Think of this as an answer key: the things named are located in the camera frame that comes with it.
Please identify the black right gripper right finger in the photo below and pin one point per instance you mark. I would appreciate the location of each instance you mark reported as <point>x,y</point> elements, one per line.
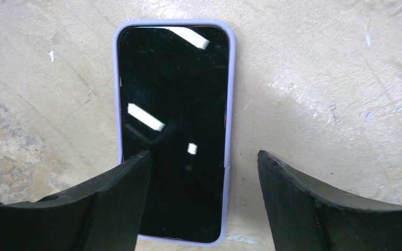
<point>306,213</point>

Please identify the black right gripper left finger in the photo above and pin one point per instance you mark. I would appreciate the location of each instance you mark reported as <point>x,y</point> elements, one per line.
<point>102,213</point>

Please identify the lilac phone case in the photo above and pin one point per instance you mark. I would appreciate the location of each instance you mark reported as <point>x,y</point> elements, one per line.
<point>232,86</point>

